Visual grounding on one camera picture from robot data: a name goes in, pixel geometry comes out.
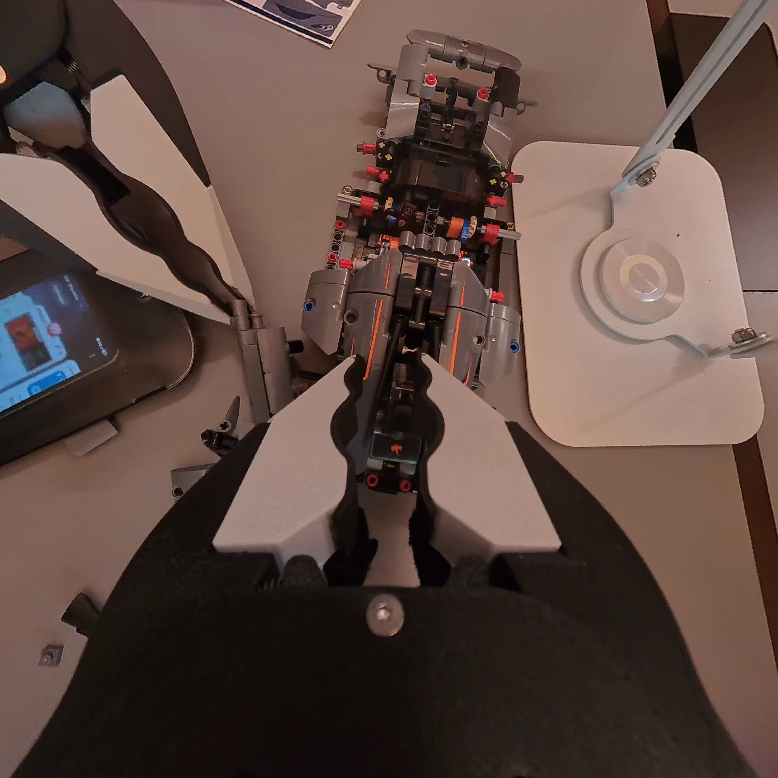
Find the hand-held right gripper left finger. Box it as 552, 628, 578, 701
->
212, 355, 379, 587

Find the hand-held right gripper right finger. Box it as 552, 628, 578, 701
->
407, 353, 563, 587

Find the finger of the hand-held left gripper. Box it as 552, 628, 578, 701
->
88, 72, 257, 306
0, 154, 238, 325

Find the grey lego side panel assembly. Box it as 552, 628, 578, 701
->
230, 298, 311, 426

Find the lego car model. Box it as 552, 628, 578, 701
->
301, 27, 539, 494

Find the grey curved lego panel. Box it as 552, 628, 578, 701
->
170, 463, 218, 500

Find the light grey flat lego piece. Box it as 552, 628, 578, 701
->
62, 419, 119, 458

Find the lego sticker sheet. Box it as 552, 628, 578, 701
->
222, 0, 363, 49

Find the dark curved lego slope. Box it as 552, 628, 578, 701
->
61, 592, 101, 638

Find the clear round disc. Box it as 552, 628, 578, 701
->
598, 237, 686, 322

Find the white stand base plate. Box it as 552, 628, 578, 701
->
511, 141, 765, 449

